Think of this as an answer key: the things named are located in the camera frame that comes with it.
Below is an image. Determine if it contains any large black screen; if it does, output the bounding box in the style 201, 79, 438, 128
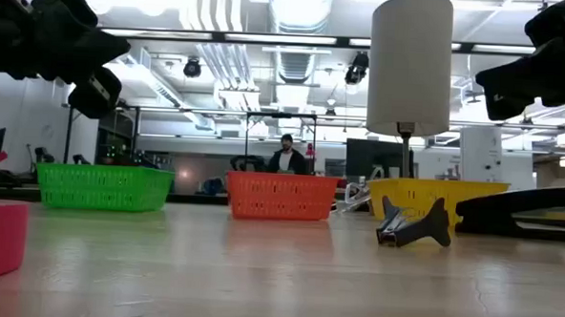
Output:
344, 137, 416, 182

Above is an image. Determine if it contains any black ceiling spotlight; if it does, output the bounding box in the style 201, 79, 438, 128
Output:
345, 51, 370, 86
183, 57, 202, 78

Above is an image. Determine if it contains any black staple remover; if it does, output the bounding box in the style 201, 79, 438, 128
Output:
375, 194, 453, 251

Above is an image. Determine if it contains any blue bag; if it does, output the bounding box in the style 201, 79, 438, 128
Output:
201, 176, 225, 196

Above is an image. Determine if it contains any person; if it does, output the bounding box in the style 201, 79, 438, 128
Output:
266, 132, 309, 176

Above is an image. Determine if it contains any white column cabinet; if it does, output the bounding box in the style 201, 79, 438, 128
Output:
457, 125, 505, 184

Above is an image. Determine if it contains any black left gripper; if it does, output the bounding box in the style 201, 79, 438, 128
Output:
0, 0, 133, 120

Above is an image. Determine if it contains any green plastic basket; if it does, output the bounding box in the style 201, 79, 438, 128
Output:
34, 161, 176, 215

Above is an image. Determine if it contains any yellow plastic basket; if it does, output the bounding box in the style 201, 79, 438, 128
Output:
365, 176, 511, 227

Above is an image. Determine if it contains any orange plastic basket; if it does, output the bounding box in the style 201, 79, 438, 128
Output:
224, 170, 341, 224

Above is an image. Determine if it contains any white shade table lamp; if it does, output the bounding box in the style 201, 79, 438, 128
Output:
363, 0, 456, 182

